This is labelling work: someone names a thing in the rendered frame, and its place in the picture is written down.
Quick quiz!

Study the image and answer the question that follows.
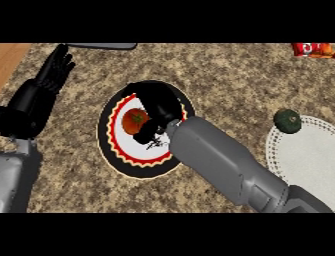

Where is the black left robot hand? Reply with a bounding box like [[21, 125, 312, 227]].
[[0, 43, 77, 140]]

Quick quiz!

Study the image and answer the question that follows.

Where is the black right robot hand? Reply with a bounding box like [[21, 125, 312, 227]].
[[124, 80, 186, 145]]

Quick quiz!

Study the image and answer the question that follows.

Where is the red tomato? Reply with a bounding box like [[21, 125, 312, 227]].
[[120, 107, 151, 136]]

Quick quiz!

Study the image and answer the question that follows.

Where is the black red white plate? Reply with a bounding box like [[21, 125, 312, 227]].
[[96, 79, 197, 180]]

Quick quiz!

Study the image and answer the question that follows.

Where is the white round placemat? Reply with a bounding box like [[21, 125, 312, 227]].
[[264, 114, 335, 214]]

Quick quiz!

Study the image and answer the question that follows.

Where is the dark green round vegetable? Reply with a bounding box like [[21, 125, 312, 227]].
[[272, 108, 303, 135]]

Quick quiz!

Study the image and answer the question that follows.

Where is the red snack bag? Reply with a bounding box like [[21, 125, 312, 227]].
[[291, 42, 335, 60]]

